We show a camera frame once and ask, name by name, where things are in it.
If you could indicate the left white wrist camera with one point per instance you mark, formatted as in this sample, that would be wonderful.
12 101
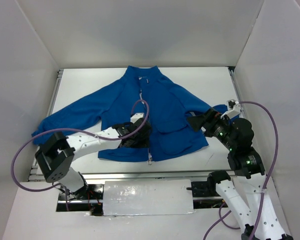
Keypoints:
136 117

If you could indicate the blue fleece zip jacket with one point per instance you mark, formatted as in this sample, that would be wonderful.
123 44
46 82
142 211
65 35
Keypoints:
169 106

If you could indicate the right aluminium frame rail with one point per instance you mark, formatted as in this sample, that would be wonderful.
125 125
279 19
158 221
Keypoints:
232 75

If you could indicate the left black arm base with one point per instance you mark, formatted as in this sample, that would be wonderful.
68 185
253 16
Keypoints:
89 199

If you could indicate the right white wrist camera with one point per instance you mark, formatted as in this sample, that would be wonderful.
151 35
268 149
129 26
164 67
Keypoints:
234 109

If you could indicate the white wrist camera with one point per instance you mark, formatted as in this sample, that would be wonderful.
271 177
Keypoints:
234 109
136 117

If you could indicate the front aluminium frame rail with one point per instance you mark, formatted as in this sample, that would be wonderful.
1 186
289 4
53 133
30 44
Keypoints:
147 175

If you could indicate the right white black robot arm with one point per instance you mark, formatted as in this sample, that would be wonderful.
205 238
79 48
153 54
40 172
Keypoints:
256 215

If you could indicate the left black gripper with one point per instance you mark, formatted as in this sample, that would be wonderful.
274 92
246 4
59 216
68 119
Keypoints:
142 132

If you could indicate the aluminium frame rail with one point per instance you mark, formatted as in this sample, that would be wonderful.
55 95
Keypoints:
147 175
33 175
232 75

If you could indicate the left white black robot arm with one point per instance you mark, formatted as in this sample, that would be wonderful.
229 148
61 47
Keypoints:
56 155

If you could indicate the white foil covered panel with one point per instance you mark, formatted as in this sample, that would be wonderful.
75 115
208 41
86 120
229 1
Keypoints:
150 197

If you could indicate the left aluminium frame rail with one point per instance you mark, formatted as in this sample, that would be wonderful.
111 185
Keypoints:
33 175

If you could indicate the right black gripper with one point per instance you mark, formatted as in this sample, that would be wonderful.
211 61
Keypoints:
209 121

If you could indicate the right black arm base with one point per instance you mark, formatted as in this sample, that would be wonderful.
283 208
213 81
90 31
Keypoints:
203 190

